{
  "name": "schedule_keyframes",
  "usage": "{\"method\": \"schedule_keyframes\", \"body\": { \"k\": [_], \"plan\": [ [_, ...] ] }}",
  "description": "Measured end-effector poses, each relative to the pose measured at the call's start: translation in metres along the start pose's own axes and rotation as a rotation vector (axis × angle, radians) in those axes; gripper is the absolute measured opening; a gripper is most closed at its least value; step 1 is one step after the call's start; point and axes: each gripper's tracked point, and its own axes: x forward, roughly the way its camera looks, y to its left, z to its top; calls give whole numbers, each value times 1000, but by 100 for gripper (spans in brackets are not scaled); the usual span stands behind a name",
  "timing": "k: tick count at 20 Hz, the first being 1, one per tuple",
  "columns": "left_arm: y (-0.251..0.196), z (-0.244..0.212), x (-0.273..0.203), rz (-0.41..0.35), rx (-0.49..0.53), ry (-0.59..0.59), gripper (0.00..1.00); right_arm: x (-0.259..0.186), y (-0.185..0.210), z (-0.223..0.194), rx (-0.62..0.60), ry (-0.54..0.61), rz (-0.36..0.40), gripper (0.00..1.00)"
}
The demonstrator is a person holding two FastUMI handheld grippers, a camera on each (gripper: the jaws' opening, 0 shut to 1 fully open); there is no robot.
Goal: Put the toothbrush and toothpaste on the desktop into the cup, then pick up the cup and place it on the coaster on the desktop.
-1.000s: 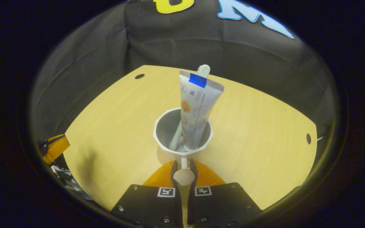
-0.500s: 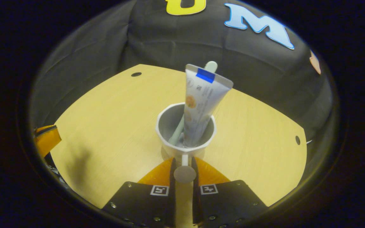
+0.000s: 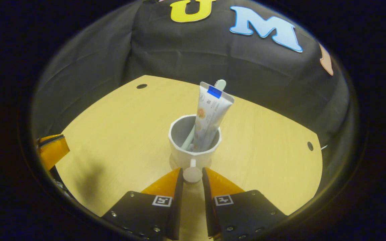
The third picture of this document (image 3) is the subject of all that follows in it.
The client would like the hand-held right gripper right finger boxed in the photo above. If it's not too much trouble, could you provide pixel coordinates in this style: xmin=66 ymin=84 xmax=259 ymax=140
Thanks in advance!
xmin=202 ymin=167 xmax=288 ymax=241

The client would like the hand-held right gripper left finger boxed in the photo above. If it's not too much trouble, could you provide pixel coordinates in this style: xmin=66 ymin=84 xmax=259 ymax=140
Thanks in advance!
xmin=101 ymin=167 xmax=184 ymax=241

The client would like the white cup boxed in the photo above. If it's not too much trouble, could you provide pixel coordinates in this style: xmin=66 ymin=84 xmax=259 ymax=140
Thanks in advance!
xmin=168 ymin=114 xmax=222 ymax=184

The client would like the white toothpaste tube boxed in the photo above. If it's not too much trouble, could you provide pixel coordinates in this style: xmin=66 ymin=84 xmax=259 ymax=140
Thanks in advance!
xmin=191 ymin=81 xmax=235 ymax=153

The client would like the pale green toothbrush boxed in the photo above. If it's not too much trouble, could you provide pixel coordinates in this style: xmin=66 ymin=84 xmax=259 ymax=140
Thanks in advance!
xmin=181 ymin=79 xmax=227 ymax=151

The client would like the light wooden desktop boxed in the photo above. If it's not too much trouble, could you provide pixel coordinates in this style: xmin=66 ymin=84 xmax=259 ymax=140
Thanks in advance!
xmin=55 ymin=75 xmax=323 ymax=241

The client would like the black backdrop cloth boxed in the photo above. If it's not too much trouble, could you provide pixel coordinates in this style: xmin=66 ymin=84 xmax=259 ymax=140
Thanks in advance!
xmin=32 ymin=0 xmax=351 ymax=201

